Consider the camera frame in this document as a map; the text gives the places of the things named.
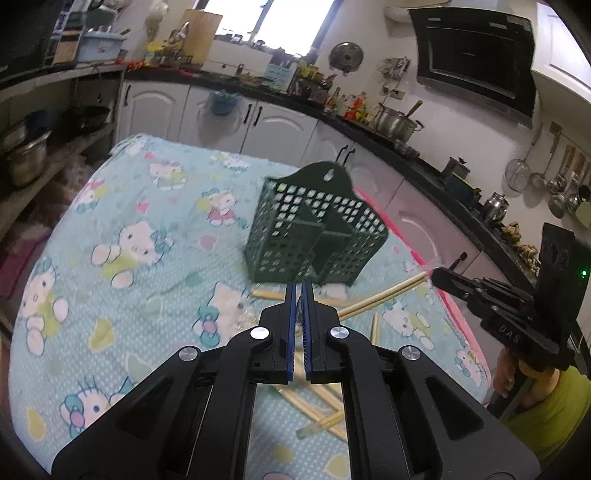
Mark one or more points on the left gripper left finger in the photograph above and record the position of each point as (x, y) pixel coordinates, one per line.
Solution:
(191, 417)

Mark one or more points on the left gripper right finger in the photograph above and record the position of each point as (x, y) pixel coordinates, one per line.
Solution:
(406, 418)

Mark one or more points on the wooden chopsticks pair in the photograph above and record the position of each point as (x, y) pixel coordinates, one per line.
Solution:
(295, 399)
(320, 422)
(382, 297)

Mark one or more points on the kitchen window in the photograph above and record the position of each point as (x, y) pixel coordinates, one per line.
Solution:
(293, 25)

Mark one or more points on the white lower cabinets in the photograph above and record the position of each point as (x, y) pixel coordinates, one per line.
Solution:
(411, 192)

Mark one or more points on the metal mesh strainer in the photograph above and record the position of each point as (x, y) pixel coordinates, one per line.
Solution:
(517, 172)

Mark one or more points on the green plastic utensil basket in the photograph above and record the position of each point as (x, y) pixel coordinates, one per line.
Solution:
(311, 224)

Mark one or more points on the stainless steel stock pot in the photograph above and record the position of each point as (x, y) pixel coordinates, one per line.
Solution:
(395, 124)

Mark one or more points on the black range hood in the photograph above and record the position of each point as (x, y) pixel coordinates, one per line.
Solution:
(483, 56)

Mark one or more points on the steel bowl on shelf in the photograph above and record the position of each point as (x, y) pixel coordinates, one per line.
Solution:
(27, 162)

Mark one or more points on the hanging pot lid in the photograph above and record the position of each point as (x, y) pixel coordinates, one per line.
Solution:
(346, 57)

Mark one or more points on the light blue knife block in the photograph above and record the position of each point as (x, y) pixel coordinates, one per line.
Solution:
(280, 70)

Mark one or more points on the wooden cutting board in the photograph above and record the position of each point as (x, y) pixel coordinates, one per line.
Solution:
(199, 29)

